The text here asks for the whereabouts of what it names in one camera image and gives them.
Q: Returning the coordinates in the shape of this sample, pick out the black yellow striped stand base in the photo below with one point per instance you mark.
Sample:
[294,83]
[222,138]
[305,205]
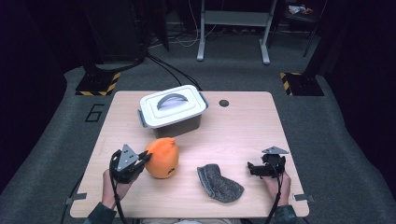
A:
[303,84]
[93,84]

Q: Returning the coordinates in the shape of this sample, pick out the person's left hand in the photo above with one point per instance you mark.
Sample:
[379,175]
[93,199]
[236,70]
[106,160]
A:
[116,191]

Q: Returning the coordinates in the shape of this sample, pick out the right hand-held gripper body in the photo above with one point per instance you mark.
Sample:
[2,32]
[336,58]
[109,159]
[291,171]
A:
[274,165]

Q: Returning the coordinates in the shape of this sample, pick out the small colourful items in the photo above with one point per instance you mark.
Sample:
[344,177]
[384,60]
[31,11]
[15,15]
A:
[299,9]

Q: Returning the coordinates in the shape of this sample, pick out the orange plush toy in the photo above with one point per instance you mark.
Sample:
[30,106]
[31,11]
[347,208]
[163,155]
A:
[162,158]

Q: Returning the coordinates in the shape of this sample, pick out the grey tape strip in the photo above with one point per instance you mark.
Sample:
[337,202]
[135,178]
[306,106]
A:
[76,197]
[303,197]

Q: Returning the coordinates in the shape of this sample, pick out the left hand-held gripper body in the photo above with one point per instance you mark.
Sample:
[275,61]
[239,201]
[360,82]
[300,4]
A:
[127,169]

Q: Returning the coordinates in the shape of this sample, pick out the person's right hand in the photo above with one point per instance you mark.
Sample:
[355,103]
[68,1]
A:
[281,189]

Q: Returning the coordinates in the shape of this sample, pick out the dark round table grommet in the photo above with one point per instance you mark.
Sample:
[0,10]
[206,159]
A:
[223,103]

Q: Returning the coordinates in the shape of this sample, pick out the brown transparent storage box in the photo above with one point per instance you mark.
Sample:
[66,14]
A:
[177,130]

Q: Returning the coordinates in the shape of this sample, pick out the white metal desk frame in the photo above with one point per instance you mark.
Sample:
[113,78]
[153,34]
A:
[236,18]

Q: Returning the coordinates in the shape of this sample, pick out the grey fluffy cloth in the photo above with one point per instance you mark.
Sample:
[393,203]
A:
[222,185]

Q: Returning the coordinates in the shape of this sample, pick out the black metal rack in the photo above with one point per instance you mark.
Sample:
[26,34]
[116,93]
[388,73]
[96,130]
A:
[303,18]

